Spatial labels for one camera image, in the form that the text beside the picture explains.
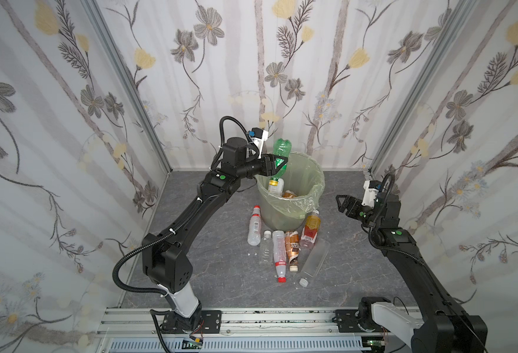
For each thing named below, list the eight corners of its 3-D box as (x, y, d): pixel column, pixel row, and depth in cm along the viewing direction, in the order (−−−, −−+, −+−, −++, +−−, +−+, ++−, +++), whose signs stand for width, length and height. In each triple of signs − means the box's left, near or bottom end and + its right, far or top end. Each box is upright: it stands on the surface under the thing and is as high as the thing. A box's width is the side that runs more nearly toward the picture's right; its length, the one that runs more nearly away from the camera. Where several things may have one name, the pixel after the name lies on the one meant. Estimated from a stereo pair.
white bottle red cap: (247, 246, 94) (247, 241, 90) (249, 210, 106) (249, 204, 102) (261, 246, 94) (261, 241, 90) (261, 210, 106) (261, 204, 102)
